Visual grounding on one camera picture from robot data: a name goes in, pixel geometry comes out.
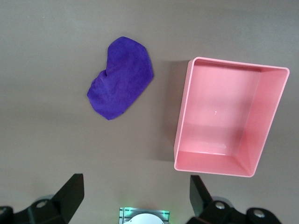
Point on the purple microfiber cloth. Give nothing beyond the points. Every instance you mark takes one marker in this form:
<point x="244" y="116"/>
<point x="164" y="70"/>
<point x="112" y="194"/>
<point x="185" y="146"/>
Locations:
<point x="121" y="80"/>

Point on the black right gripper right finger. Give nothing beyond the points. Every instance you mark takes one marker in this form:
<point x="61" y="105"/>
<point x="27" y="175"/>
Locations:
<point x="205" y="205"/>

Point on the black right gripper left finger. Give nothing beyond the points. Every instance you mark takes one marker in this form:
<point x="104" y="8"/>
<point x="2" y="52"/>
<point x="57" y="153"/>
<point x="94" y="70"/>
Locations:
<point x="63" y="200"/>

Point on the pink plastic bin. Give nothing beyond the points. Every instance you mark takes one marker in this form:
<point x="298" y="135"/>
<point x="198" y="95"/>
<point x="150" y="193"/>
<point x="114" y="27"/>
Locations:
<point x="230" y="116"/>

